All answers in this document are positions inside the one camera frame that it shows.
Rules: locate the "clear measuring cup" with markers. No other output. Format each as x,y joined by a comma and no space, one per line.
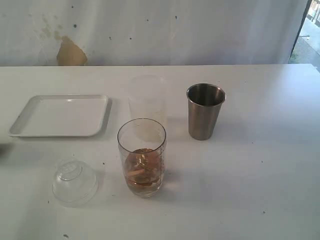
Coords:
142,144

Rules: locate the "stainless steel cup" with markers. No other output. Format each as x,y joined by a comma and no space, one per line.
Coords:
204,103

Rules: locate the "wooden pieces and coin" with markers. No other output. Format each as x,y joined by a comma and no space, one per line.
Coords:
143,169

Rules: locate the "clear plastic dome lid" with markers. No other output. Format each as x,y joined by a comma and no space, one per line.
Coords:
74,183

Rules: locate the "frosted translucent plastic cup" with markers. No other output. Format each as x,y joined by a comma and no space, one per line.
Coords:
147,105

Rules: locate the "white rectangular plastic tray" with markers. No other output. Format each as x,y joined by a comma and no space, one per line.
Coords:
62,115

